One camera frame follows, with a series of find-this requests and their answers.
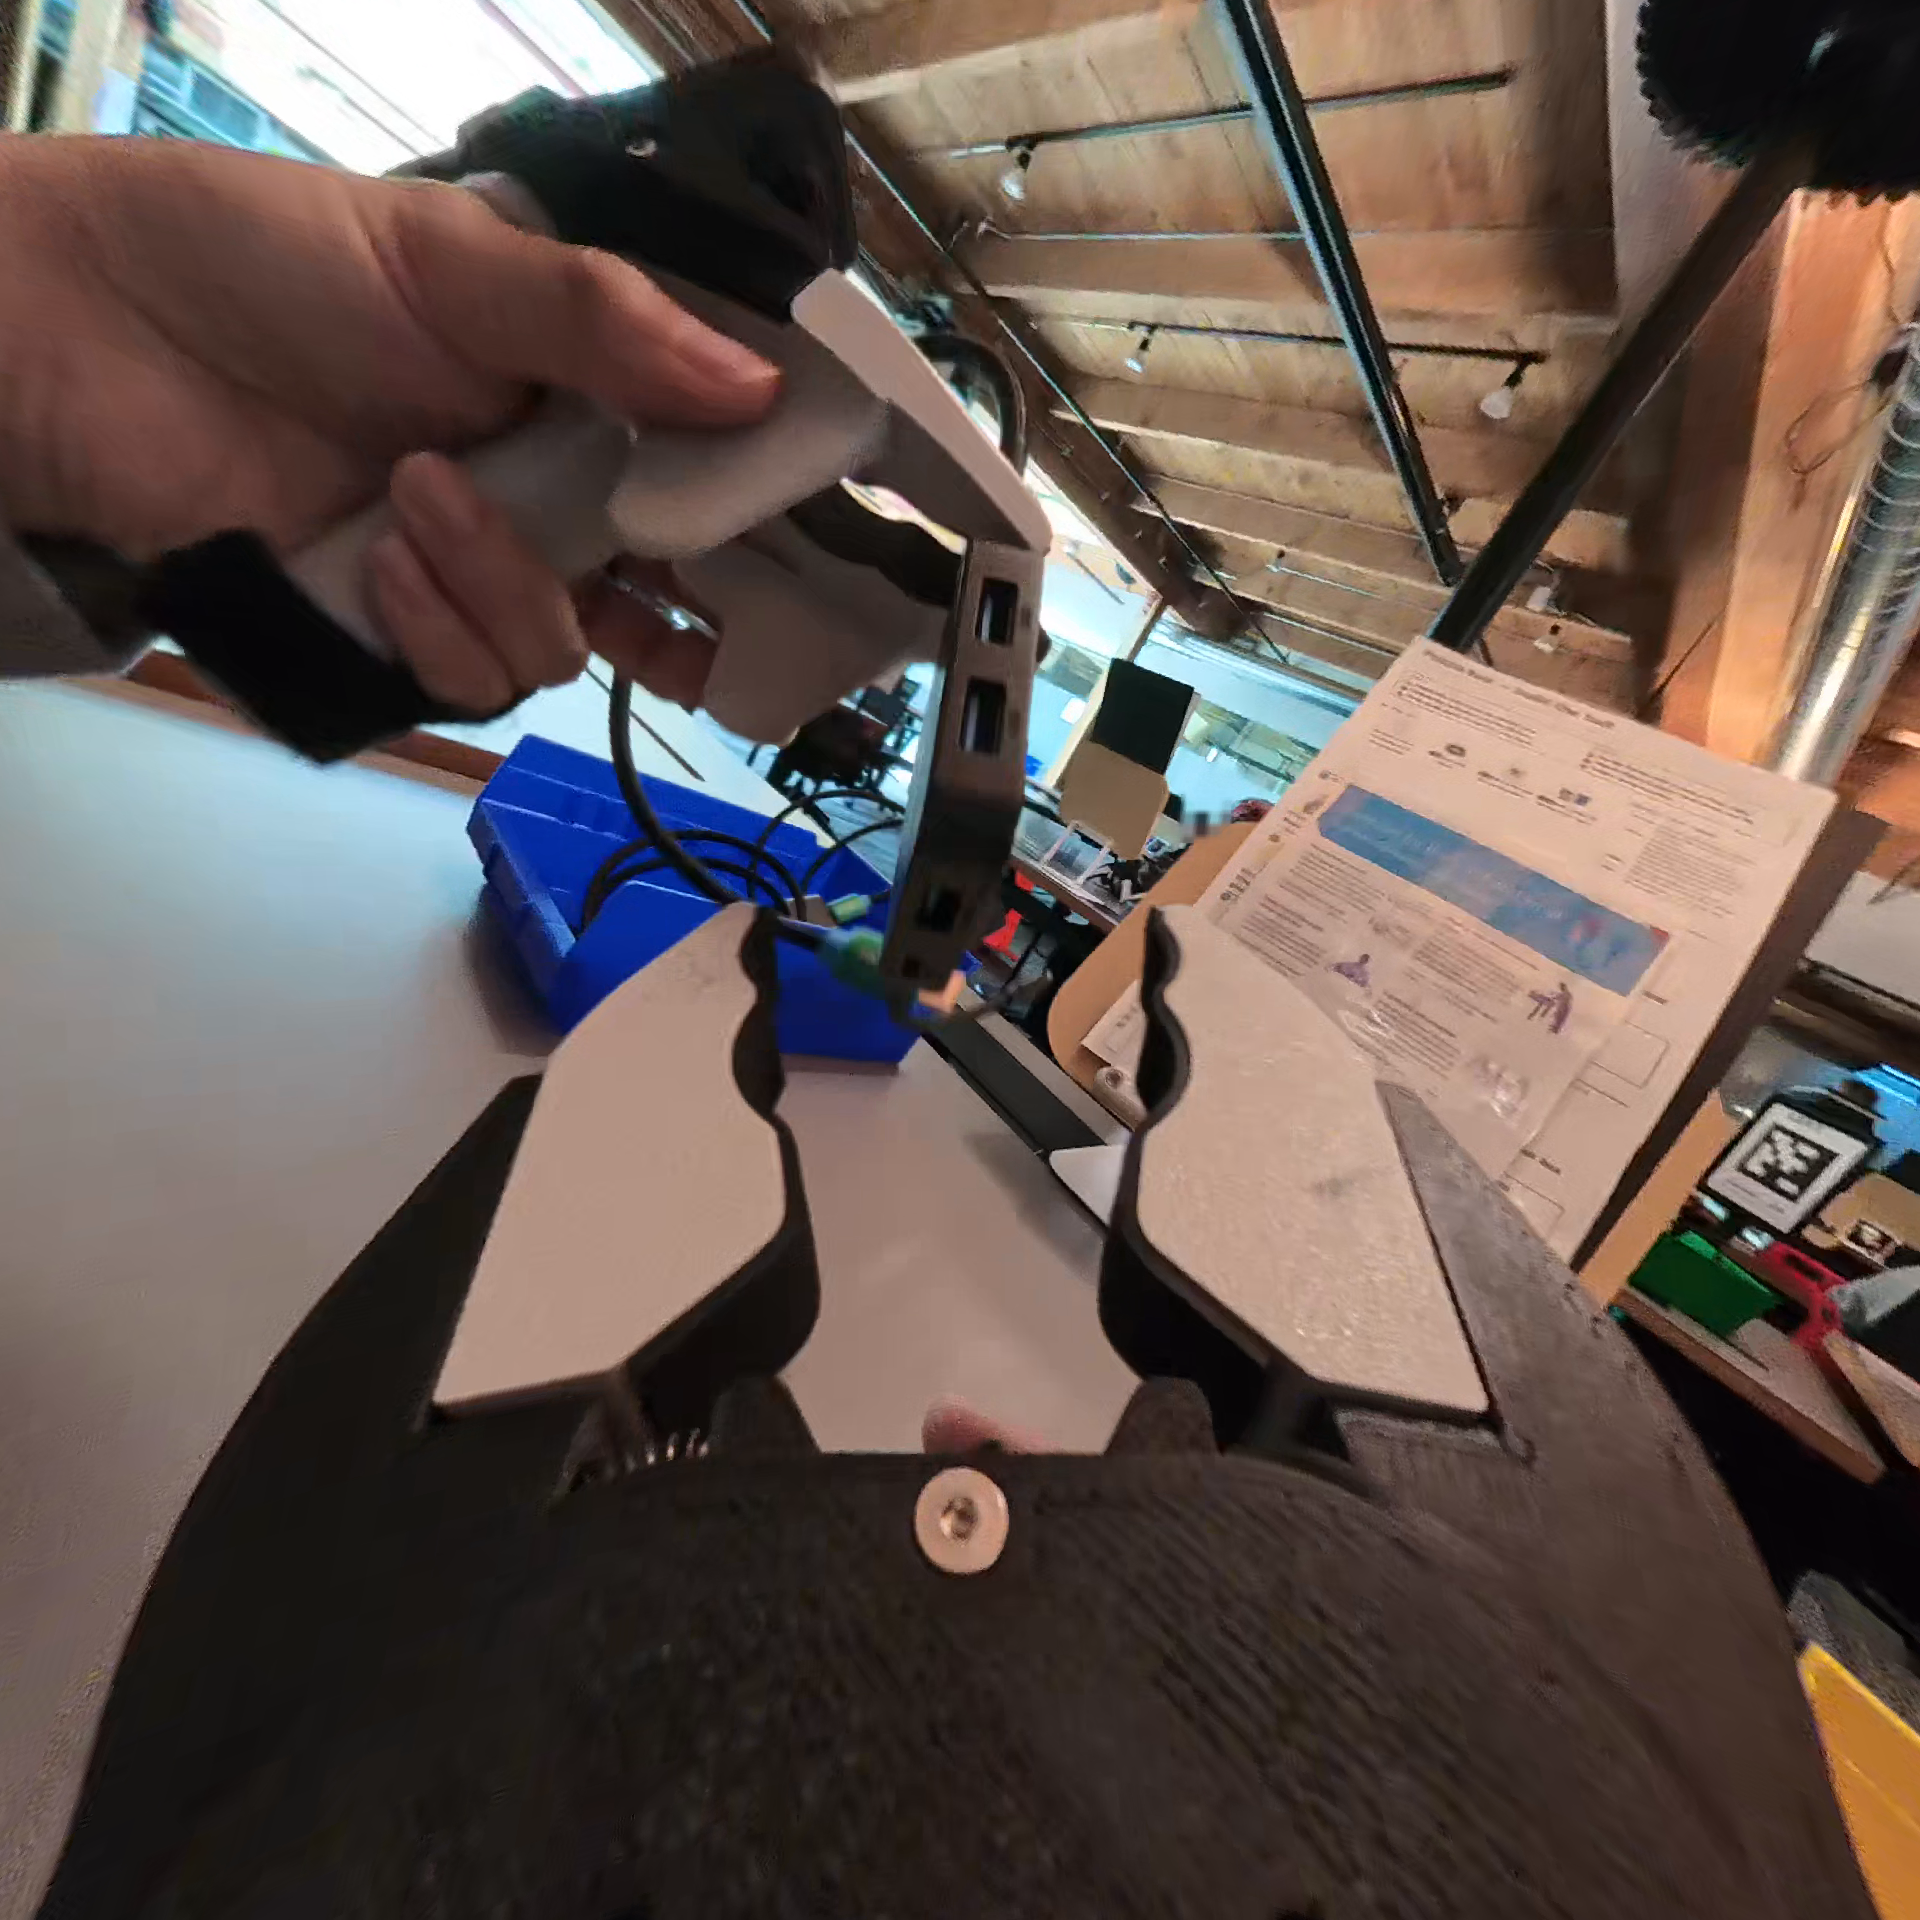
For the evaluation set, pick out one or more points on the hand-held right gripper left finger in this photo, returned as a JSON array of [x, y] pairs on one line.
[[628, 1186]]

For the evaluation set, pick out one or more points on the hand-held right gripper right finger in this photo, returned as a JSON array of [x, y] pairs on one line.
[[1306, 1215]]

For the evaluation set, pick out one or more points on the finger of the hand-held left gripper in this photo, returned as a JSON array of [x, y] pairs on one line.
[[809, 630], [931, 421]]

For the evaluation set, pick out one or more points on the dark grey usb hub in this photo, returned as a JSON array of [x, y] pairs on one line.
[[961, 780]]

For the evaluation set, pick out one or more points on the blue plastic bin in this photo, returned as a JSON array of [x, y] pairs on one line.
[[523, 841]]

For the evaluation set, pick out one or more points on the person's right hand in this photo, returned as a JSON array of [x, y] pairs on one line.
[[973, 1425]]

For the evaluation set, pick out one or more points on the person's left hand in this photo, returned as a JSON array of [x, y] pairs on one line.
[[225, 331]]

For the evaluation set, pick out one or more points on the large window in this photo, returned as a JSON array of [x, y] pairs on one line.
[[450, 44]]

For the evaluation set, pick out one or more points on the instruction sheet with blue banner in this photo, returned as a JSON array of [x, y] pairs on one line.
[[1440, 961]]

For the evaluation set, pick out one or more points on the black monitor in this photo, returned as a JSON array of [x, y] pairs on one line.
[[1144, 714]]

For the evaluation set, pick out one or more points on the green plastic bin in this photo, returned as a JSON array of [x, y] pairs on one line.
[[1703, 1284]]

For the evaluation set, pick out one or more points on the black and white marker tag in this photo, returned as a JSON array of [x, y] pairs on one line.
[[1792, 1167]]

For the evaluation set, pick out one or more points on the red plastic object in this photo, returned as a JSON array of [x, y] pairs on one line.
[[1809, 1300]]

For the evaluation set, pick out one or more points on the wooden work table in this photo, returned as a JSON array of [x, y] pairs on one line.
[[1785, 1389]]

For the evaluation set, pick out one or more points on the black slanted pole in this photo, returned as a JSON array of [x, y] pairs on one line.
[[1620, 405]]

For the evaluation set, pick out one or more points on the yellow plastic bin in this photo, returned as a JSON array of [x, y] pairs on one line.
[[1875, 1787]]

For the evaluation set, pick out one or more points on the black round ribbed disc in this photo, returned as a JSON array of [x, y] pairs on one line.
[[1756, 77]]

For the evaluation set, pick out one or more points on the black ceiling rail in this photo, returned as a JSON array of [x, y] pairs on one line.
[[1336, 254]]

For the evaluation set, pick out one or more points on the silver metal duct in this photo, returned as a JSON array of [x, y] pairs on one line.
[[1860, 599]]

